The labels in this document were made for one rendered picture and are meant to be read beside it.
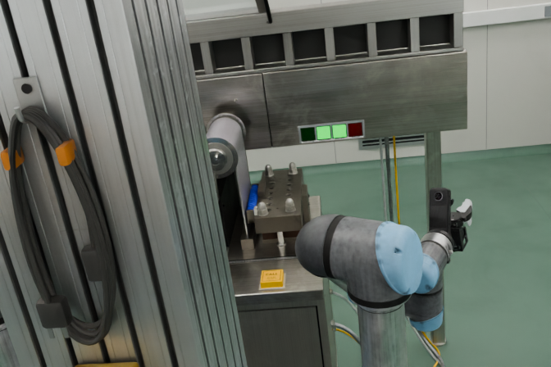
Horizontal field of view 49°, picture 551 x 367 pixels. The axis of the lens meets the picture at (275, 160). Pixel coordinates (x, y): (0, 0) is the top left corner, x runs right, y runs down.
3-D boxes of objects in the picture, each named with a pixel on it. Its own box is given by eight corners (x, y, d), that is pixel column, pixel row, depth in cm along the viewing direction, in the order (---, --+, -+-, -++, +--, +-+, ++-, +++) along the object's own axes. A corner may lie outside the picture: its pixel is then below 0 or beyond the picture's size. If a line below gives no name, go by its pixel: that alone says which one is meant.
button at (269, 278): (261, 289, 190) (259, 283, 189) (262, 276, 196) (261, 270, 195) (283, 287, 189) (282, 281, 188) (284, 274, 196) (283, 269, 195)
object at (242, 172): (243, 217, 211) (235, 168, 204) (249, 188, 232) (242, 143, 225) (244, 216, 210) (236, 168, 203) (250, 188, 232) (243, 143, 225)
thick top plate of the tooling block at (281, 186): (256, 233, 209) (253, 218, 206) (264, 184, 245) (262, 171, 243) (302, 230, 207) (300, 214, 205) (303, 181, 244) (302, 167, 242)
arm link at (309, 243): (262, 256, 110) (352, 314, 149) (316, 268, 104) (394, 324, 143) (280, 197, 113) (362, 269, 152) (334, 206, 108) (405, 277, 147)
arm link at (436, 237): (413, 238, 140) (448, 240, 135) (419, 229, 143) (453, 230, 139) (418, 267, 142) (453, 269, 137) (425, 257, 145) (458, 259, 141)
